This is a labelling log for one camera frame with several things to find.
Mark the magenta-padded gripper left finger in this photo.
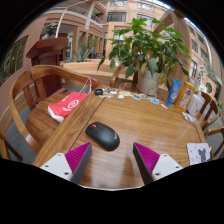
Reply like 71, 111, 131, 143
39, 141, 93, 185

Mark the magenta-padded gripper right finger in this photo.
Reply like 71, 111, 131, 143
132, 142, 184, 186

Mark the black computer mouse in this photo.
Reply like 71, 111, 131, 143
84, 121, 121, 152

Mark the grey patterned mouse pad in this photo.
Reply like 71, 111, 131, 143
186, 142, 213, 167

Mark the clear plastic case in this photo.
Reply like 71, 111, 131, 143
182, 111, 198, 123

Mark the red and white bag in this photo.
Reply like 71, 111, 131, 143
47, 78, 93, 124

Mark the blue squeeze tube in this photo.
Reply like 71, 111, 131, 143
165, 78, 182, 108

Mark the yellow-flowered potted plant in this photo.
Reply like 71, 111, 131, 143
216, 99, 224, 116

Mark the wooden planter box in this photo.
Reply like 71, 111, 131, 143
61, 59, 118, 88

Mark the green potted plant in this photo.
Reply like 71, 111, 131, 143
97, 17, 192, 96

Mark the dark bust statue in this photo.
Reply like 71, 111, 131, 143
41, 22, 59, 40

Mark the dark red wooden pedestal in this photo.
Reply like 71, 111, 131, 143
25, 36, 70, 99

